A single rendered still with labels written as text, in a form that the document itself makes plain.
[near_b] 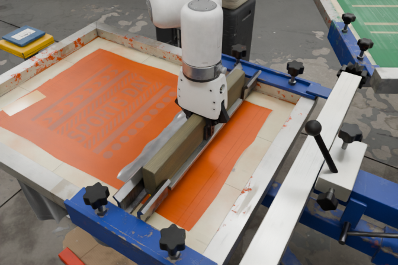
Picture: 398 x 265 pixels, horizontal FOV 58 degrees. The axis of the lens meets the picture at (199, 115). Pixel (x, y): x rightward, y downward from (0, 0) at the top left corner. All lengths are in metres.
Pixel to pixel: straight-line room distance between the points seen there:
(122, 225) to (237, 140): 0.35
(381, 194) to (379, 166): 1.58
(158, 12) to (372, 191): 0.50
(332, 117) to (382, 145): 1.60
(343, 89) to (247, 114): 0.24
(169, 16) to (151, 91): 0.37
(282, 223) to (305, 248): 1.22
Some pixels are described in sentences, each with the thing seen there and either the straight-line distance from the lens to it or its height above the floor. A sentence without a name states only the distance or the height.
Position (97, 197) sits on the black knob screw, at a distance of 0.65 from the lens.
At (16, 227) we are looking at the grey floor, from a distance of 2.03.
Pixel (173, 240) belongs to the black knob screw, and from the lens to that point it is 0.58.
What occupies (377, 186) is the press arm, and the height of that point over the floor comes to 1.04.
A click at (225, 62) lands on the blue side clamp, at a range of 1.04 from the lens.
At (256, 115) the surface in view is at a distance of 0.93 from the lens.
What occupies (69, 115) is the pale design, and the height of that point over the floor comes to 0.96.
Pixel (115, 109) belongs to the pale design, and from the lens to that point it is 0.97.
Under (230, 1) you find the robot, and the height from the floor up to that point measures 0.84.
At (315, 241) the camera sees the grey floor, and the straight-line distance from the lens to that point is 1.87.
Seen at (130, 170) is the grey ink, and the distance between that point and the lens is 0.80.
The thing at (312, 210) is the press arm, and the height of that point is 0.92.
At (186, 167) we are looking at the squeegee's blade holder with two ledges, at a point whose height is 1.00.
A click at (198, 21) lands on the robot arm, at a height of 1.29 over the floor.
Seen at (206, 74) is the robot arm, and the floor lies 1.18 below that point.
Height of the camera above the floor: 1.57
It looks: 42 degrees down
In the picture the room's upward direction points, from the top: straight up
